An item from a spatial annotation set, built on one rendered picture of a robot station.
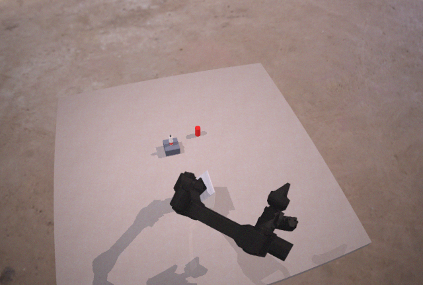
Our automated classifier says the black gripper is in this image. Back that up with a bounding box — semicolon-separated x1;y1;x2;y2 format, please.
256;183;290;231

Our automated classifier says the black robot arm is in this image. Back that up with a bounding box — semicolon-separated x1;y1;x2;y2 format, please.
170;171;298;261

